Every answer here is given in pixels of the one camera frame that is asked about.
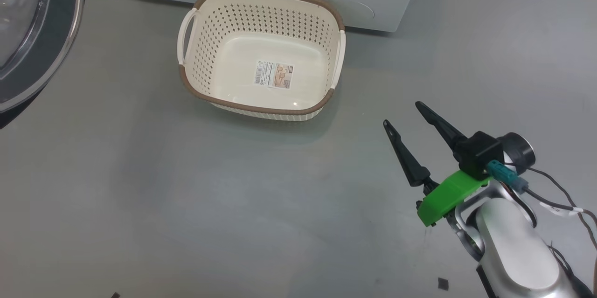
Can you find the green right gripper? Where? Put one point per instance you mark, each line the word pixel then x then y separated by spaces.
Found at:
pixel 447 195

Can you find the black round glass washer door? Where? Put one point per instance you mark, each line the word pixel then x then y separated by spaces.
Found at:
pixel 60 32

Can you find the printed basket label sticker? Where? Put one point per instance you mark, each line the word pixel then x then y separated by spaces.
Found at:
pixel 274 74

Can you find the cream perforated laundry basket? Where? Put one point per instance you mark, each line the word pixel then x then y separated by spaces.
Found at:
pixel 261 23

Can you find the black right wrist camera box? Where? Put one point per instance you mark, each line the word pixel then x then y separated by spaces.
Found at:
pixel 480 153

